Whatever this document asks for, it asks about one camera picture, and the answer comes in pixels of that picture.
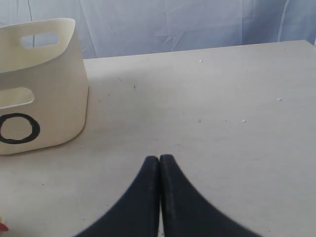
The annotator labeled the cream bin marked O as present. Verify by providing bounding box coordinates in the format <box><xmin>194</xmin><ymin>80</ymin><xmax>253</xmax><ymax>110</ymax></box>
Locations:
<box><xmin>0</xmin><ymin>18</ymin><xmax>89</xmax><ymax>155</ymax></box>

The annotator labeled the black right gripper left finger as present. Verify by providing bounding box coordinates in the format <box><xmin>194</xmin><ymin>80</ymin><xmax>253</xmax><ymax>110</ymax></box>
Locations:
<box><xmin>77</xmin><ymin>156</ymin><xmax>160</xmax><ymax>237</ymax></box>

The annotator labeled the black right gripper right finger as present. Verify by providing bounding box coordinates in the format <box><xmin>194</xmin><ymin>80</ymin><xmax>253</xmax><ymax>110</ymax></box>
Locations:
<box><xmin>160</xmin><ymin>155</ymin><xmax>257</xmax><ymax>237</ymax></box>

